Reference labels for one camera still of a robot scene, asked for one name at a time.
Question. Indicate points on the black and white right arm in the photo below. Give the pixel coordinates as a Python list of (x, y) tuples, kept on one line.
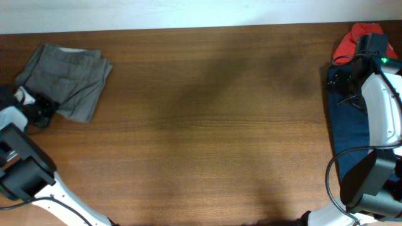
[(370, 188)]

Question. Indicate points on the grey shorts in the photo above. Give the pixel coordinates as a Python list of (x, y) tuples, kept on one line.
[(74, 78)]

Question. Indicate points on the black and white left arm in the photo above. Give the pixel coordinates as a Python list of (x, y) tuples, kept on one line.
[(28, 174)]

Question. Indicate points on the navy blue garment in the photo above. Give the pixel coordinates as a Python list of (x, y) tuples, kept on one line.
[(377, 128)]

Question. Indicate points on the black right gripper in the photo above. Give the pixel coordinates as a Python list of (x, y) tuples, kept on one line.
[(342, 83)]

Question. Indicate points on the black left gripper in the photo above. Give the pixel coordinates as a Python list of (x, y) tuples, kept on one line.
[(44, 110)]

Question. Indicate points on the red garment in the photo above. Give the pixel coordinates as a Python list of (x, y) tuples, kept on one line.
[(345, 51)]

